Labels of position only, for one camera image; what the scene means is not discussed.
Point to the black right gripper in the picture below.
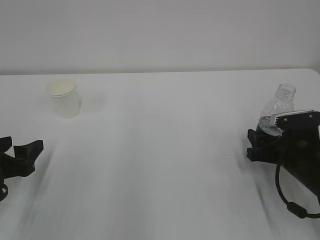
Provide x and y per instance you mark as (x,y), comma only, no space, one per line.
(301,142)

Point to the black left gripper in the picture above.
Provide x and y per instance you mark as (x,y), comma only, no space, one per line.
(23,162)

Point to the clear plastic water bottle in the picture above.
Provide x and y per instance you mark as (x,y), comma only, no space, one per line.
(282,102)

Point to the white paper cup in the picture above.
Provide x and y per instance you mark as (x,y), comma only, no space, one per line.
(64,96)

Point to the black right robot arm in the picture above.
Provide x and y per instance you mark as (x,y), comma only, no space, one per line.
(308,175)

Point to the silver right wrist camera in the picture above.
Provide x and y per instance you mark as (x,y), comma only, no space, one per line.
(296,120)

